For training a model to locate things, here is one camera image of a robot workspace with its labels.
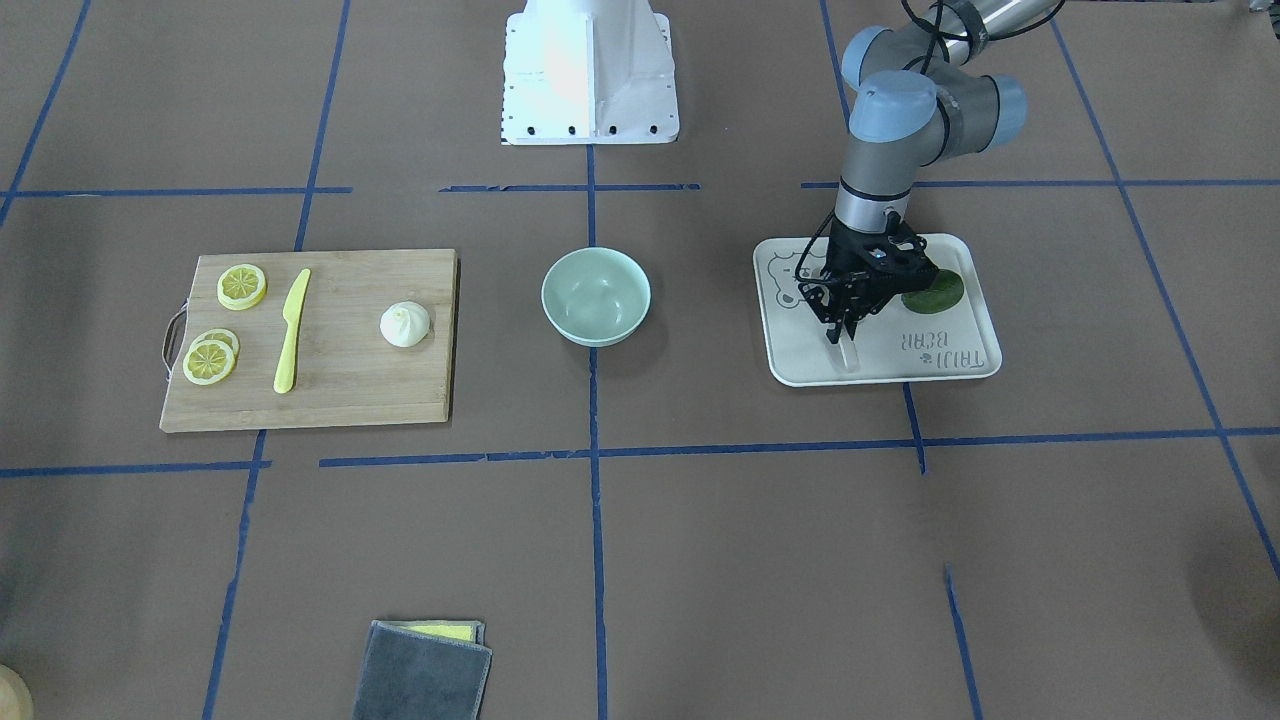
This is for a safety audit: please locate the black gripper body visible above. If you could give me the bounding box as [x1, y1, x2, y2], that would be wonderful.
[797, 217, 940, 323]

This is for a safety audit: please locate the white plastic spoon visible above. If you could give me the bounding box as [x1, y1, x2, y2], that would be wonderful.
[836, 336, 861, 374]

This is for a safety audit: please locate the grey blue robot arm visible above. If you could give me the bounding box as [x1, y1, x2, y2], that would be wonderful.
[796, 1, 1061, 343]

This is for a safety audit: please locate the pale green bowl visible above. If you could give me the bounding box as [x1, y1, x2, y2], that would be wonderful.
[540, 247, 652, 348]

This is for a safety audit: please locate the white steamed bun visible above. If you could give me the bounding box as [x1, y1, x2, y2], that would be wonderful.
[379, 301, 433, 348]

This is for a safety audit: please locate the white bear tray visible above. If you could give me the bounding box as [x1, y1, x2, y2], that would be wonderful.
[753, 233, 1004, 387]

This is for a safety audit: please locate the green avocado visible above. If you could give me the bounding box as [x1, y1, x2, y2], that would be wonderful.
[900, 269, 965, 315]

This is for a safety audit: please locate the yellow sponge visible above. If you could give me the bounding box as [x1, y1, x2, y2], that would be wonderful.
[384, 619, 485, 644]

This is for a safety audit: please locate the bamboo cutting board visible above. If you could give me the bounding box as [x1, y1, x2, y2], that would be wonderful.
[159, 249, 460, 433]

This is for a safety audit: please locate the yellow plastic knife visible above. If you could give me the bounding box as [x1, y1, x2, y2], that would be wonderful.
[271, 268, 311, 395]

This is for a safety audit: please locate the grey cloth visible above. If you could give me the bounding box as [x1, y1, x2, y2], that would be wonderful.
[351, 619, 492, 719]

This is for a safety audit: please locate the lemon slice top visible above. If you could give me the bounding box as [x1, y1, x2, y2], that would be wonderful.
[216, 263, 268, 311]

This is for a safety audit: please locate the lemon slice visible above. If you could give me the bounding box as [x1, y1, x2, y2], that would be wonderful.
[180, 340, 237, 386]
[216, 263, 268, 311]
[193, 328, 241, 356]

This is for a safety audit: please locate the lemon slice behind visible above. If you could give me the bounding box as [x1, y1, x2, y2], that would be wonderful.
[193, 328, 241, 356]

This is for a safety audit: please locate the lemon slice front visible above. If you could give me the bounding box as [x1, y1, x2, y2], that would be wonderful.
[180, 340, 237, 386]

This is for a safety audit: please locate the tan round object corner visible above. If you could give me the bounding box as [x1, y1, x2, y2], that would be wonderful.
[0, 665, 35, 720]

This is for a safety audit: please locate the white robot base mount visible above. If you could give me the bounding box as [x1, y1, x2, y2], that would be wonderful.
[500, 1, 681, 146]

